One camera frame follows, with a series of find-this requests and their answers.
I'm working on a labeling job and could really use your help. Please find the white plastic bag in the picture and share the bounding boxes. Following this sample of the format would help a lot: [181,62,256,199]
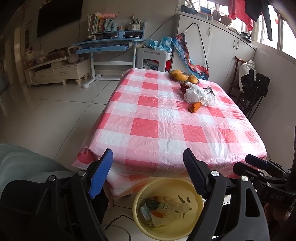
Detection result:
[184,82,216,106]

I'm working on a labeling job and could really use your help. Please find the red white snack wrapper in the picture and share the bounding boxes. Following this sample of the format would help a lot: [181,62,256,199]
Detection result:
[180,82,190,94]

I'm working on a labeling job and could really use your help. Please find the yellow plastic trash bin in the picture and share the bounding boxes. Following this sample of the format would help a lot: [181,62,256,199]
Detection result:
[132,178,204,240]

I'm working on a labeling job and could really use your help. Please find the person's right hand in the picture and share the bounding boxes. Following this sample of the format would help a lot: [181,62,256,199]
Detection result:
[264,204,295,240]

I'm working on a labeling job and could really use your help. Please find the clear plastic bottle in bin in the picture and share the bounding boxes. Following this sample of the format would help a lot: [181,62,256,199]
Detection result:
[169,202,192,213]

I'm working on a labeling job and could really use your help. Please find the orange fruit peel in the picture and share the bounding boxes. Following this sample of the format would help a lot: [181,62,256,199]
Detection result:
[188,101,202,113]

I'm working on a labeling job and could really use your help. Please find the red white checkered tablecloth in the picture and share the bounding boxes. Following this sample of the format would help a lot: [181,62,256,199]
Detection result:
[72,68,267,198]

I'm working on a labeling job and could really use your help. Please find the black folded chair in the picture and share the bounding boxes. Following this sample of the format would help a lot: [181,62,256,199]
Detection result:
[240,68,271,120]

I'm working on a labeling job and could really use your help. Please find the dark wooden chair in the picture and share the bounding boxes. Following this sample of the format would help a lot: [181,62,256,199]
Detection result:
[227,56,246,104]

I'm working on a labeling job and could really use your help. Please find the grey plastic chair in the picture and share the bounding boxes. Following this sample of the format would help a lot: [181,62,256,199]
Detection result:
[0,144,75,191]

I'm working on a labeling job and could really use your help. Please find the dark wicker fruit basket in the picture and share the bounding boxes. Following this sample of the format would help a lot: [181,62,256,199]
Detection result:
[169,70,199,84]

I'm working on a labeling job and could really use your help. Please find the yellow mango right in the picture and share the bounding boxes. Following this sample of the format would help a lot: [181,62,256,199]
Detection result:
[188,74,199,84]

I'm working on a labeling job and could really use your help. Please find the yellow mango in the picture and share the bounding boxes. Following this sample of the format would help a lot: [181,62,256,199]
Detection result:
[170,69,182,76]
[172,74,188,82]
[188,74,199,84]

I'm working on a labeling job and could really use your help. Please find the white bag on chair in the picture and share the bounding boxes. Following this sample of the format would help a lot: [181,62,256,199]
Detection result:
[239,60,256,92]

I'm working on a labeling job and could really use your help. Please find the yellow mango front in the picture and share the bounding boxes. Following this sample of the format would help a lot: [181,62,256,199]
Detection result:
[172,74,188,82]

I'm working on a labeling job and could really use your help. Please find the yellow mango left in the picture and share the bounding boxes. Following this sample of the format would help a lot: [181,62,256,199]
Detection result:
[170,69,182,76]

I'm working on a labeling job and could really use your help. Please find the cream tv cabinet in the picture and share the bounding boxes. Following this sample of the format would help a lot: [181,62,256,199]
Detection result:
[25,57,90,86]

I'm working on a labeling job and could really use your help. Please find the pink kettlebell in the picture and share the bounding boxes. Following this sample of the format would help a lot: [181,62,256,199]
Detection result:
[67,46,79,64]

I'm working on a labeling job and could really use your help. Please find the white plastic stool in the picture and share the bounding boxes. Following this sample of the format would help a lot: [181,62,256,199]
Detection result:
[135,48,173,72]

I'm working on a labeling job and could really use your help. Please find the white storage cabinet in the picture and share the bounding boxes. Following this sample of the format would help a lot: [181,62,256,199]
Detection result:
[176,11,255,91]

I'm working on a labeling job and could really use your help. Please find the blue children's study desk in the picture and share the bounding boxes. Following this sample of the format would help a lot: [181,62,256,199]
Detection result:
[76,22,146,89]

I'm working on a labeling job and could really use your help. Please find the blue crumpled cloth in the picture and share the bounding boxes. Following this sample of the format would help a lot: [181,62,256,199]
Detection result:
[144,37,173,53]

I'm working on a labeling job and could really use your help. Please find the row of books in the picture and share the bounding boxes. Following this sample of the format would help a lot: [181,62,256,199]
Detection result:
[87,12,105,35]

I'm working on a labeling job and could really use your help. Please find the white pen holder cup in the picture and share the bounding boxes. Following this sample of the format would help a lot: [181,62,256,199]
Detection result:
[128,19,140,31]

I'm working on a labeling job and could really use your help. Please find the black hanging garment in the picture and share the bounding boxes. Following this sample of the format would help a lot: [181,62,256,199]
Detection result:
[245,0,273,41]

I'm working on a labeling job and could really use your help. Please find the pink plush toy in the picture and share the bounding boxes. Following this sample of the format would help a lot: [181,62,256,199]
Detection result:
[100,14,117,19]

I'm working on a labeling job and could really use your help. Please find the red hanging garment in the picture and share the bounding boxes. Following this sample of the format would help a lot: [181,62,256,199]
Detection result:
[228,0,253,31]

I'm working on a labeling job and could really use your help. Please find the black wall television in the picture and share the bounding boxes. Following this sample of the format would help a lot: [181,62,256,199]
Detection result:
[37,0,83,38]

